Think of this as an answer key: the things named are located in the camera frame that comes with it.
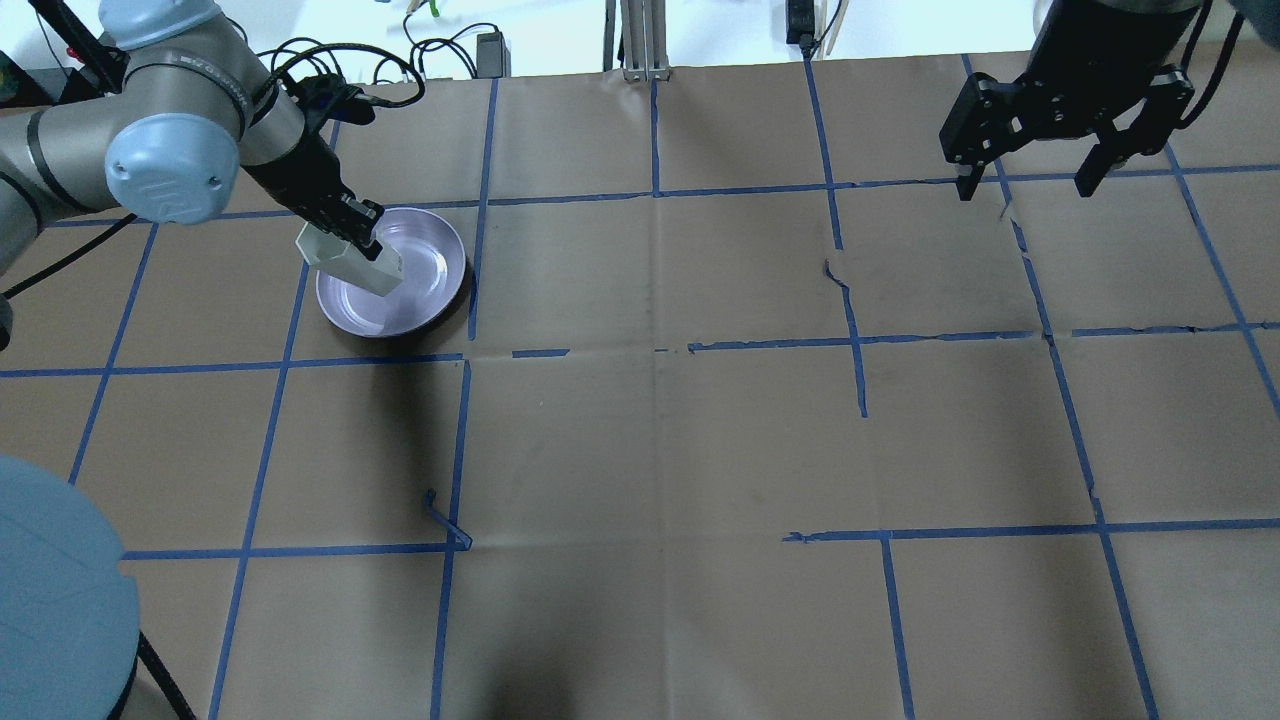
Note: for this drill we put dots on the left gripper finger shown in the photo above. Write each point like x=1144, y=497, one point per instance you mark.
x=349, y=228
x=372, y=247

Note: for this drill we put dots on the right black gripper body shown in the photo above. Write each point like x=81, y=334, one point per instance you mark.
x=1092, y=62

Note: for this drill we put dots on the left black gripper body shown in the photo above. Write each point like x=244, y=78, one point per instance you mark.
x=296, y=176

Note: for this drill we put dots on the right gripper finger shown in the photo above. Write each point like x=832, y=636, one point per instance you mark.
x=969, y=173
x=1100, y=165

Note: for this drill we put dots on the white faceted mug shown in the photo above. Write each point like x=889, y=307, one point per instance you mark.
x=328, y=253

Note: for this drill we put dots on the lavender plate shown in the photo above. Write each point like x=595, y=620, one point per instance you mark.
x=434, y=265

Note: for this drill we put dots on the black power adapter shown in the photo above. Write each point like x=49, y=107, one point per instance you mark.
x=492, y=56

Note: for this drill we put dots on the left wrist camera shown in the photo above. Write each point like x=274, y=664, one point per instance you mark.
x=329, y=97

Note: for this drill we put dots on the aluminium frame post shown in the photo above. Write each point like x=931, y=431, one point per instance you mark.
x=635, y=40

